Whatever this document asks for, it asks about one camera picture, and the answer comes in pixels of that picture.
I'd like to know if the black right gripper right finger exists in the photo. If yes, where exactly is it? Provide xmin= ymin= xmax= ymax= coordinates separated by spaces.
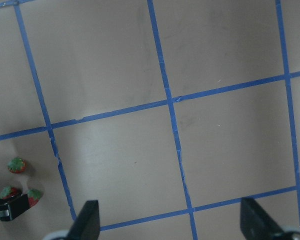
xmin=240 ymin=197 xmax=290 ymax=240

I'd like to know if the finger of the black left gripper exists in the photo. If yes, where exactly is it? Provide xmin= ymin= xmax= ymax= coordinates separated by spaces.
xmin=0 ymin=193 xmax=30 ymax=222

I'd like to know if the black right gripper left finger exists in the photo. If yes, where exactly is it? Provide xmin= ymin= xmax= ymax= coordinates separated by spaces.
xmin=67 ymin=200 xmax=101 ymax=240

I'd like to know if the red strawberry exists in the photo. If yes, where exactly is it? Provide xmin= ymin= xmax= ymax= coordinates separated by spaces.
xmin=27 ymin=188 xmax=43 ymax=208
xmin=7 ymin=157 xmax=27 ymax=174
xmin=0 ymin=186 xmax=21 ymax=200

